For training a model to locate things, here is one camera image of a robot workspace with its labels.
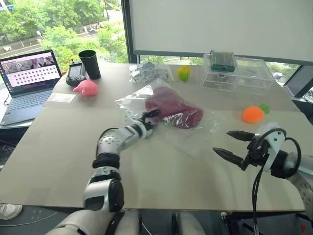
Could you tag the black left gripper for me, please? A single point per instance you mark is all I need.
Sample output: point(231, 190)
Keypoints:
point(148, 122)

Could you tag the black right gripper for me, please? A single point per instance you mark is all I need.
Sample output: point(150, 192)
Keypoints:
point(256, 150)

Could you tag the clear plastic bag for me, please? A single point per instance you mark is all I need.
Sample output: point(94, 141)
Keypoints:
point(195, 139)

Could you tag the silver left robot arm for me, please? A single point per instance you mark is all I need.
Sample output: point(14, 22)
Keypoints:
point(110, 143)

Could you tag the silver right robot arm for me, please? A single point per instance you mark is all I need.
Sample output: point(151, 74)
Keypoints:
point(305, 166)

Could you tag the plastic bag of grey parts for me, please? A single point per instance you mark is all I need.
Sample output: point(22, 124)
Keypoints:
point(149, 71)

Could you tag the orange carrot plush toy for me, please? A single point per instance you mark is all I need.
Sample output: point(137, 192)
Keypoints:
point(252, 115)

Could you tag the yellow green plush toy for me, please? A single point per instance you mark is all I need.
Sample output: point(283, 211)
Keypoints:
point(184, 73)

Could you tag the clear acrylic drawer box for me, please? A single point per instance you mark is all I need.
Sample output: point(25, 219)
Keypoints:
point(218, 79)

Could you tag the clear plastic storage box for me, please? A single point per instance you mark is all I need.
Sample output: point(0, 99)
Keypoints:
point(256, 78)

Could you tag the pink plush toy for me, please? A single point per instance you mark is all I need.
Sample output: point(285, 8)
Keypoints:
point(86, 88)

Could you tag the black plastic cup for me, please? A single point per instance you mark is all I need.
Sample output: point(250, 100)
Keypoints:
point(90, 64)

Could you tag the green screwdriver bit case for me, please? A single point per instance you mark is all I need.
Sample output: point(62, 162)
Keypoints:
point(223, 61)

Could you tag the black handheld remote controller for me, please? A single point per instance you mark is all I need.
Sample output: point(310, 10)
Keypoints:
point(74, 73)

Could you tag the silver robot leg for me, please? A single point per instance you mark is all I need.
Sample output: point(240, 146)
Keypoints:
point(188, 224)
point(93, 224)

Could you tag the dark monitor screen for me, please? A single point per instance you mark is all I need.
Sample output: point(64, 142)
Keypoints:
point(299, 82)

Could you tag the white roller blind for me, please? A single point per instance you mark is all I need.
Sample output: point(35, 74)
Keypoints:
point(220, 24)

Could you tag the open grey laptop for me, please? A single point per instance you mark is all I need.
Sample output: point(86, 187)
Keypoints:
point(27, 83)

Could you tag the white shoe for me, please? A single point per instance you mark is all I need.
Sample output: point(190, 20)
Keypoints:
point(8, 211)

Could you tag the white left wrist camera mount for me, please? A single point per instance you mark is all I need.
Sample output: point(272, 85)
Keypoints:
point(146, 132)

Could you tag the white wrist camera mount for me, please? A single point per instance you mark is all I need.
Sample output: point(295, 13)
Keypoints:
point(146, 132)
point(275, 144)

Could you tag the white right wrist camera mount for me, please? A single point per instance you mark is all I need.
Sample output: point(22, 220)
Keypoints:
point(275, 144)

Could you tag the black window frame post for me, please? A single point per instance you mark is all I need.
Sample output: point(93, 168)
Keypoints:
point(127, 29)

